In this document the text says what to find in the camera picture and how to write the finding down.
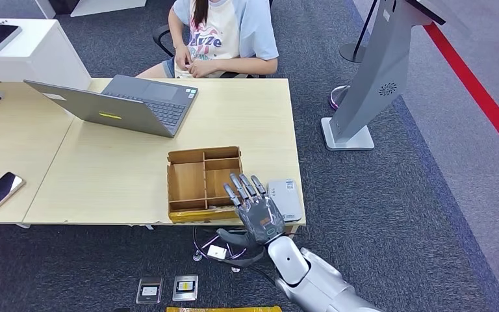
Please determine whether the black stanchion post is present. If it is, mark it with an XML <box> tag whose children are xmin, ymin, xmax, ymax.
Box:
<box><xmin>339</xmin><ymin>0</ymin><xmax>380</xmax><ymax>64</ymax></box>

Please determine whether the steel floor socket white outlet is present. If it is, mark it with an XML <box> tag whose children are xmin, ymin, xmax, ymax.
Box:
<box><xmin>135</xmin><ymin>276</ymin><xmax>164</xmax><ymax>306</ymax></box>

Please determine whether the chrome stanchion base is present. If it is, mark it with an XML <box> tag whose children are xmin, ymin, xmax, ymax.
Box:
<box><xmin>329</xmin><ymin>84</ymin><xmax>352</xmax><ymax>111</ymax></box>

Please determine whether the wooden divided organizer box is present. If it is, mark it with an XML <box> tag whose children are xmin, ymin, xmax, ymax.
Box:
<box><xmin>166</xmin><ymin>146</ymin><xmax>244</xmax><ymax>224</ymax></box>

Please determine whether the grey laptop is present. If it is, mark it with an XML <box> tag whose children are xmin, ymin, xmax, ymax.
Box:
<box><xmin>23</xmin><ymin>74</ymin><xmax>199</xmax><ymax>138</ymax></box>

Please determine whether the person's left hand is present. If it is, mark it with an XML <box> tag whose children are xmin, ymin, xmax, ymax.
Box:
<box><xmin>188</xmin><ymin>58</ymin><xmax>218</xmax><ymax>79</ymax></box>

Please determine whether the person's right hand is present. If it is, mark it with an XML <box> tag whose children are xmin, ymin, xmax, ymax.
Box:
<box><xmin>173</xmin><ymin>44</ymin><xmax>194</xmax><ymax>72</ymax></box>

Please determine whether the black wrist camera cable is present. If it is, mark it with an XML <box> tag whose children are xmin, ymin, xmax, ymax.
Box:
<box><xmin>247</xmin><ymin>265</ymin><xmax>277</xmax><ymax>287</ymax></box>

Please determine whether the grey kiosk stand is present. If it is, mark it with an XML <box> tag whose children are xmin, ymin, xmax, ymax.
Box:
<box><xmin>320</xmin><ymin>0</ymin><xmax>470</xmax><ymax>152</ymax></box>

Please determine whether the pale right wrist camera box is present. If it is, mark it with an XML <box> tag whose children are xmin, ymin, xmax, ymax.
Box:
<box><xmin>207</xmin><ymin>244</ymin><xmax>228</xmax><ymax>261</ymax></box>

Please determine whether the chrome stool base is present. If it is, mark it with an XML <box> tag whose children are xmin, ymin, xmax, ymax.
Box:
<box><xmin>192</xmin><ymin>226</ymin><xmax>251</xmax><ymax>274</ymax></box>

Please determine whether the steel floor socket yellow label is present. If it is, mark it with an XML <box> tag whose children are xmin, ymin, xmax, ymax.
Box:
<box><xmin>172</xmin><ymin>274</ymin><xmax>199</xmax><ymax>302</ymax></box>

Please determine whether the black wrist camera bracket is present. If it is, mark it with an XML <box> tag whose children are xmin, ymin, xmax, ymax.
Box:
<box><xmin>214</xmin><ymin>252</ymin><xmax>266</xmax><ymax>268</ymax></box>

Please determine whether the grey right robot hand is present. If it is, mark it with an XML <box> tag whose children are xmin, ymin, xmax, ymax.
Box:
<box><xmin>216</xmin><ymin>173</ymin><xmax>286</xmax><ymax>249</ymax></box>

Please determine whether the white cabinet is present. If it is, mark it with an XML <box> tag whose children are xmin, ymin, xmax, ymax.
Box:
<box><xmin>0</xmin><ymin>18</ymin><xmax>92</xmax><ymax>90</ymax></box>

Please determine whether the white card reader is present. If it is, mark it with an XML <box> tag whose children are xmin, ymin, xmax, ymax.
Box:
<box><xmin>266</xmin><ymin>179</ymin><xmax>305</xmax><ymax>224</ymax></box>

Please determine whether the yellow floor tape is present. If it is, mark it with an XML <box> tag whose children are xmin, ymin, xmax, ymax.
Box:
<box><xmin>166</xmin><ymin>305</ymin><xmax>283</xmax><ymax>312</ymax></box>

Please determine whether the person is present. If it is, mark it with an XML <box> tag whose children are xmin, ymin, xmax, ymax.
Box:
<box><xmin>136</xmin><ymin>0</ymin><xmax>280</xmax><ymax>79</ymax></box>

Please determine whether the white furniture panel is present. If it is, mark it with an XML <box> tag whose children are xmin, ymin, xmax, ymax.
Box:
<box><xmin>34</xmin><ymin>0</ymin><xmax>148</xmax><ymax>19</ymax></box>

